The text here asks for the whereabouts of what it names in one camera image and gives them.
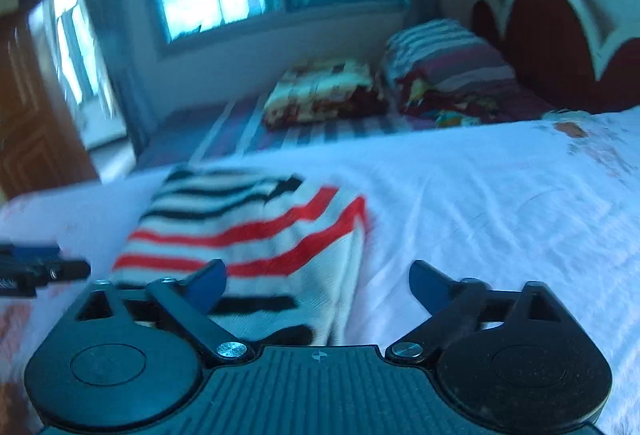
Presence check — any red and white headboard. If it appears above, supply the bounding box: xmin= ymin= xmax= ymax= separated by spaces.
xmin=472 ymin=0 xmax=640 ymax=114

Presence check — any colourful printed cloth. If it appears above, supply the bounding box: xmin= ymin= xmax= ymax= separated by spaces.
xmin=399 ymin=70 xmax=536 ymax=128

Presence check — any brown wooden door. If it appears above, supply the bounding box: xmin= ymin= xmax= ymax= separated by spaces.
xmin=0 ymin=10 xmax=100 ymax=202

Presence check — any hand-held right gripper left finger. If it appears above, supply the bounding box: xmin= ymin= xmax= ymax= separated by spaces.
xmin=65 ymin=259 xmax=254 ymax=362

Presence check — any narrow window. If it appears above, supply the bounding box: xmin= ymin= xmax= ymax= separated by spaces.
xmin=26 ymin=0 xmax=127 ymax=128

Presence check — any striped pillow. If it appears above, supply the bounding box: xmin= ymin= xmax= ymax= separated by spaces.
xmin=382 ymin=18 xmax=517 ymax=88

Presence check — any grey curtain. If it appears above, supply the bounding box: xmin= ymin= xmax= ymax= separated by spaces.
xmin=71 ymin=0 xmax=168 ymax=158

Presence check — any striped knit sweater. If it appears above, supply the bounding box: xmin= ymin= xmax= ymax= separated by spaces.
xmin=109 ymin=167 xmax=372 ymax=347

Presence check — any folded printed blanket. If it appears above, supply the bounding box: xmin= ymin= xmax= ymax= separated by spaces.
xmin=262 ymin=59 xmax=390 ymax=130

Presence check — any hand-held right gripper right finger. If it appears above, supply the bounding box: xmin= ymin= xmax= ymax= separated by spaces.
xmin=384 ymin=259 xmax=572 ymax=362

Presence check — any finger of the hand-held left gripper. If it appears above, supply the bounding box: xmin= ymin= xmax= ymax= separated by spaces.
xmin=0 ymin=242 xmax=92 ymax=300

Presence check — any white bed sheet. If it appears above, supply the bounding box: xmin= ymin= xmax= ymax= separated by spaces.
xmin=0 ymin=105 xmax=640 ymax=435

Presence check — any striped purple bed sheet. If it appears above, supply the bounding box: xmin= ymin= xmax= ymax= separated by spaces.
xmin=136 ymin=87 xmax=557 ymax=168

